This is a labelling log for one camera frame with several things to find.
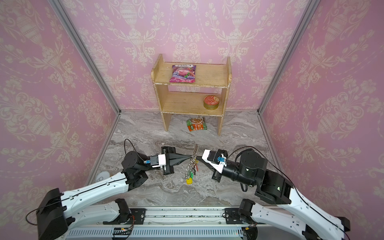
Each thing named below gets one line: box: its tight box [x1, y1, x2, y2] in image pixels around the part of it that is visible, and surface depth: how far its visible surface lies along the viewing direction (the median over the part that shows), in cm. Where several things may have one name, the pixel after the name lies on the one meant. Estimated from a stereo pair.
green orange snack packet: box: [186, 117, 208, 132], surface depth 115 cm
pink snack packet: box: [169, 64, 197, 83], surface depth 76 cm
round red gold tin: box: [203, 95, 220, 111], surface depth 95 cm
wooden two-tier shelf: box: [151, 53, 232, 136], surface depth 85 cm
